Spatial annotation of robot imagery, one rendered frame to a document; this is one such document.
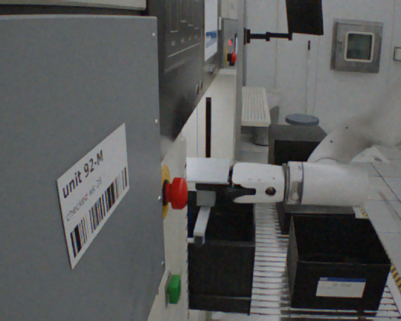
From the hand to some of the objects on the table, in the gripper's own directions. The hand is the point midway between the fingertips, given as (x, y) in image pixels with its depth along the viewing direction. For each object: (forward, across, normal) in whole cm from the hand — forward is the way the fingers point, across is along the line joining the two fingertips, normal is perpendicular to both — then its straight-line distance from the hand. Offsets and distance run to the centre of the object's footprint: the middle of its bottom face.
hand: (206, 178), depth 76 cm
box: (-34, -120, +49) cm, 134 cm away
